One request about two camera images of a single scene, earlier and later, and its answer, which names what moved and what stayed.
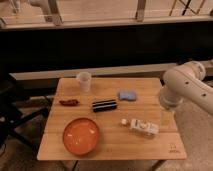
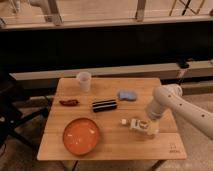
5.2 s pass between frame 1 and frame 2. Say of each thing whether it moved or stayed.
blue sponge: stayed
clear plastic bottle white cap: stayed
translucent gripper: moved
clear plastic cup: stayed
